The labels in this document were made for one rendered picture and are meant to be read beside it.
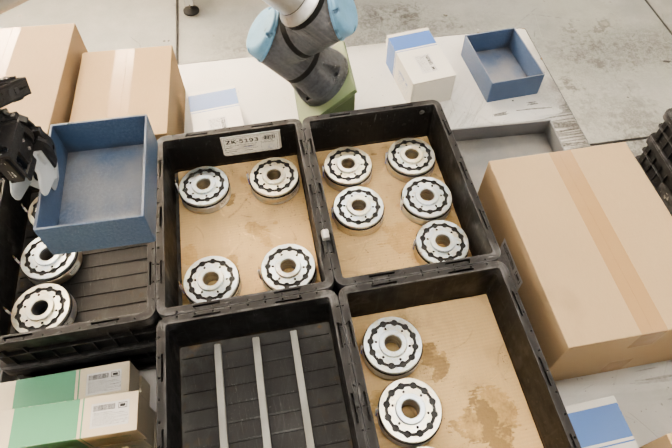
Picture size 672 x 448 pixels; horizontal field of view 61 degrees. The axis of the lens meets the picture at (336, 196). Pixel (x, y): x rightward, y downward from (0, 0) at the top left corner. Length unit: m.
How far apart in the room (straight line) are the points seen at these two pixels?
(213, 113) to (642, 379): 1.09
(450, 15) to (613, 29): 0.80
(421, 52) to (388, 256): 0.66
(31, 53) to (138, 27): 1.56
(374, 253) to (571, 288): 0.36
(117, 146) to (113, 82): 0.47
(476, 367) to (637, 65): 2.23
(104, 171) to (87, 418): 0.39
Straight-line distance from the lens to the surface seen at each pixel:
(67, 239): 0.90
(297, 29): 1.23
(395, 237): 1.14
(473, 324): 1.08
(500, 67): 1.71
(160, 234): 1.07
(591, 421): 1.13
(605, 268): 1.13
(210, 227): 1.17
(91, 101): 1.44
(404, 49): 1.58
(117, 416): 1.01
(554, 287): 1.07
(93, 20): 3.21
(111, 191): 0.97
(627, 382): 1.28
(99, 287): 1.17
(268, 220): 1.16
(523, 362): 1.02
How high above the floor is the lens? 1.80
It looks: 55 degrees down
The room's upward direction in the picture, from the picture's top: straight up
